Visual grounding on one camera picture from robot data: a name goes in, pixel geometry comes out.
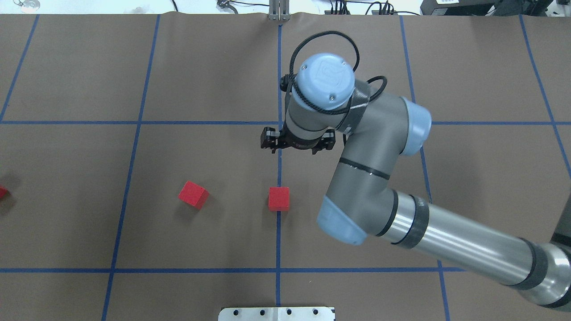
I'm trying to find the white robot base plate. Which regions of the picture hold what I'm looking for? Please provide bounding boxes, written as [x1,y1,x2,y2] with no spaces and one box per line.
[218,306,337,321]

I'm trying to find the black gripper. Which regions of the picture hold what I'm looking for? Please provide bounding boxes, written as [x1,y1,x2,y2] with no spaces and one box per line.
[261,127,336,155]

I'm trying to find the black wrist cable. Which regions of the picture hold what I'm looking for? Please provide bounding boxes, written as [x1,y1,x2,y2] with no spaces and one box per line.
[280,31,388,134]

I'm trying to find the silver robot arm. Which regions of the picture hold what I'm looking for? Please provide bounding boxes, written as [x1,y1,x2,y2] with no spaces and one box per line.
[261,53,571,312]

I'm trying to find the brown paper table mat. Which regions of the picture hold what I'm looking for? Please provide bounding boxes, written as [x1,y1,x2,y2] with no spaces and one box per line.
[1,12,570,321]

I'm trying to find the aluminium frame post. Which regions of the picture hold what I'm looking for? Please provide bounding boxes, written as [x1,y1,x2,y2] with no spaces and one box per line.
[268,0,291,22]

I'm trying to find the black box device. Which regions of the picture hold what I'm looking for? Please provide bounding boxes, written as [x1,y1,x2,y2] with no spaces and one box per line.
[420,0,496,16]

